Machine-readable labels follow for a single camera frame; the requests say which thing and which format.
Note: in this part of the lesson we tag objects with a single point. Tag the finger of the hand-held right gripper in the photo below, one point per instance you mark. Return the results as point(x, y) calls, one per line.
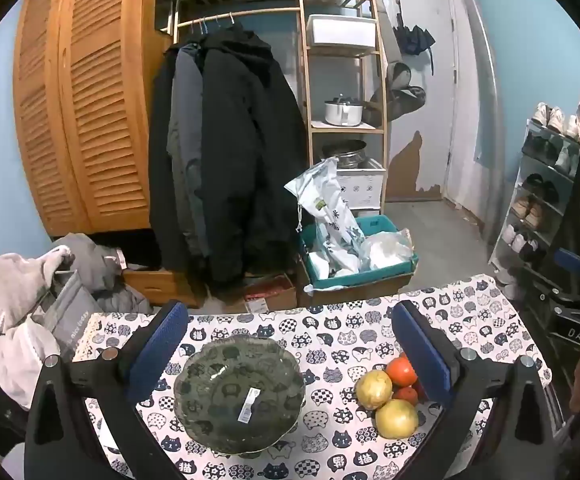
point(572, 260)

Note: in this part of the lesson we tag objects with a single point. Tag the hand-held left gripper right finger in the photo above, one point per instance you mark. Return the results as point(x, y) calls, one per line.
point(420, 355)

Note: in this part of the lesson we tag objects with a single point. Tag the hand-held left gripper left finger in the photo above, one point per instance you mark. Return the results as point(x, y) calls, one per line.
point(159, 347)

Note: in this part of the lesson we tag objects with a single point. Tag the large orange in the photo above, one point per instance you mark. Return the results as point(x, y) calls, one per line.
point(401, 371)

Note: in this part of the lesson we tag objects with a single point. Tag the small orange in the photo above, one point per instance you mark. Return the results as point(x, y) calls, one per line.
point(406, 395)

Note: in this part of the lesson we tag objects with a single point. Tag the yellow apple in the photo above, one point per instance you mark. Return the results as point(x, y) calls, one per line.
point(396, 419)

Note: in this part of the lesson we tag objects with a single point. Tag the green glass plate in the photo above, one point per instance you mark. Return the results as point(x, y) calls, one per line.
point(220, 410)

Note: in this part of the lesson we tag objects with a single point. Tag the wooden drawer box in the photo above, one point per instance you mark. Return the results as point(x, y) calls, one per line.
point(160, 285)

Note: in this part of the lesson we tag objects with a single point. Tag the group of shoes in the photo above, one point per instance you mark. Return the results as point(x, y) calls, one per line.
point(530, 210)

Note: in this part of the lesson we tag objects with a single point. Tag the brown cardboard box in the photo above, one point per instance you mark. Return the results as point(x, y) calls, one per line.
point(350, 296)

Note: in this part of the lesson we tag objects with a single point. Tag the teal box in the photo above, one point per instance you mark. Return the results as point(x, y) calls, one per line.
point(360, 277)

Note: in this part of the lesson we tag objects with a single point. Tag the grey fabric bag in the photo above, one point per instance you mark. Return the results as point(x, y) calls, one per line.
point(70, 305)

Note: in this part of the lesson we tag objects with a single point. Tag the cat print tablecloth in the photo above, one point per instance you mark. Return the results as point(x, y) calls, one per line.
point(320, 340)

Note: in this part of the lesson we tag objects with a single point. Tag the metal shoe rack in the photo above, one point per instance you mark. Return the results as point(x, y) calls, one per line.
point(545, 160)

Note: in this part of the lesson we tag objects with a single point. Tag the grey jacket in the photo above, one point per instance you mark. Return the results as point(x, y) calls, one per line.
point(95, 260)

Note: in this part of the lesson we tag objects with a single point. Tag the clear plastic bag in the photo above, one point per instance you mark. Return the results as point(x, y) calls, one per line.
point(387, 250)

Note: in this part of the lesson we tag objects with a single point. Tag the red label cardboard box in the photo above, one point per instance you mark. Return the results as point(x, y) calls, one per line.
point(270, 296)

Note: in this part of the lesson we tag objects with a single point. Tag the black jacket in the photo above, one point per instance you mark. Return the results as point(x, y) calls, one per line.
point(159, 185)

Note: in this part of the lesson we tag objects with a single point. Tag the white printed plastic bag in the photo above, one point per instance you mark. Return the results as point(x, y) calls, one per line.
point(330, 210)

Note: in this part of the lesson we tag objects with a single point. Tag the white patterned box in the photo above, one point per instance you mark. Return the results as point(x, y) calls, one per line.
point(362, 187)

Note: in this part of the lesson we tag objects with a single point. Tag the grey pipe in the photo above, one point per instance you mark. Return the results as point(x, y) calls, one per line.
point(485, 85)

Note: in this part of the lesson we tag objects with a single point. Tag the black coat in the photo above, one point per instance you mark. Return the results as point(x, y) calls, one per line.
point(240, 160)

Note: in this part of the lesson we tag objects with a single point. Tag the steel bowl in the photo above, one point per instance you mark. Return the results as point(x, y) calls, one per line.
point(345, 155)

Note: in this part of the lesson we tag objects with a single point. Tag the grey door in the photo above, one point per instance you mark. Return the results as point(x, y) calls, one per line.
point(420, 110)

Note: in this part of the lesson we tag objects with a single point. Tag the grey coat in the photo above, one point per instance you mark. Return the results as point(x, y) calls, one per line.
point(185, 135)

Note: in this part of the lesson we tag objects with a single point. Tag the dark hanging bag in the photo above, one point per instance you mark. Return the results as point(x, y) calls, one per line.
point(400, 90)

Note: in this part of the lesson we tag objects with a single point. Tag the wooden louvered wardrobe door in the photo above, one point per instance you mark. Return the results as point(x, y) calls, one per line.
point(95, 110)

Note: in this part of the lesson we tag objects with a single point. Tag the wooden ladder shelf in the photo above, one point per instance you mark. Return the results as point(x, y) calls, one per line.
point(304, 110)

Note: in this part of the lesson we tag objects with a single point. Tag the black umbrella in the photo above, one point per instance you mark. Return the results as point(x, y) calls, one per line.
point(412, 35)

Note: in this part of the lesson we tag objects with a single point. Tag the white storage bin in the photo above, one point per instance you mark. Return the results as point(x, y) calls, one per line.
point(340, 30)

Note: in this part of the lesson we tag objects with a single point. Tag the wooden clothes rack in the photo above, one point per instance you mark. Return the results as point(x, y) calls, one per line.
point(270, 11)

